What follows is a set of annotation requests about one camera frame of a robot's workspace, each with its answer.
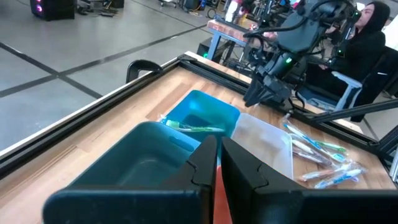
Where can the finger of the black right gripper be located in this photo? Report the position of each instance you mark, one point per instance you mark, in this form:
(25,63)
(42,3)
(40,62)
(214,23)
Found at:
(254,91)
(276,93)

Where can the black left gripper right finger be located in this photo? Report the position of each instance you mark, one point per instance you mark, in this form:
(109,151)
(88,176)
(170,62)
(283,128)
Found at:
(248,193)

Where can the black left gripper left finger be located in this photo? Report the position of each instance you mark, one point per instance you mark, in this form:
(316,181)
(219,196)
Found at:
(174,193)

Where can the green white toothbrush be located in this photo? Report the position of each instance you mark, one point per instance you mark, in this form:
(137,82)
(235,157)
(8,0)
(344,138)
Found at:
(331,146)
(192,127)

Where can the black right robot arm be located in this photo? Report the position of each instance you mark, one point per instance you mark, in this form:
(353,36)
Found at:
(304,31)

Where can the orange plastic bin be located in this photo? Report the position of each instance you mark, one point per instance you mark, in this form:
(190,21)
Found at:
(221,202)

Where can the blue green wrapped toothbrush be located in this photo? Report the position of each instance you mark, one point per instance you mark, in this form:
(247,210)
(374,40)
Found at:
(298,132)

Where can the teal plastic bin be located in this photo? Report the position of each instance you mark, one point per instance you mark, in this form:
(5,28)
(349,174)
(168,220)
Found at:
(205,105)

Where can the clear plastic bin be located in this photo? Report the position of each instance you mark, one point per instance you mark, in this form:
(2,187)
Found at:
(264,143)

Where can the dark green plastic bin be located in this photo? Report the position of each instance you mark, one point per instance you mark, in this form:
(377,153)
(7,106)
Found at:
(133,155)

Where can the wooden workbench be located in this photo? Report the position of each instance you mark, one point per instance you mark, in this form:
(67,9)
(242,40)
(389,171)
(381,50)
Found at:
(230,29)

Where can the black computer tower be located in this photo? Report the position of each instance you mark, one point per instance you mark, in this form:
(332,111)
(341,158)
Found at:
(203,46)

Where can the person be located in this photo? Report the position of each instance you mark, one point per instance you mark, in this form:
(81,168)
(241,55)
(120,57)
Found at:
(363,53)

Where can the blue white wrapped toothbrush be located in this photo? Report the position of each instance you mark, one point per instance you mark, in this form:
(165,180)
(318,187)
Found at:
(339,179)

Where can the black office chair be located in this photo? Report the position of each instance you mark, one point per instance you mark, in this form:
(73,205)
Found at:
(388,71)

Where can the silver aluminium bar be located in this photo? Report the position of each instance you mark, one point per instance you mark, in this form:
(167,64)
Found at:
(394,165)

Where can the computer tower with pink lights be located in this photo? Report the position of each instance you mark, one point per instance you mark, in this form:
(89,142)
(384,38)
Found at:
(53,9)

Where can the black diagonal frame strut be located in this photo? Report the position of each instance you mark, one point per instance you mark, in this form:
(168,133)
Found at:
(357,109)

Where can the black aluminium table frame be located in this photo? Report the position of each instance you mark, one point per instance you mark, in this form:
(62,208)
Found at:
(77,121)

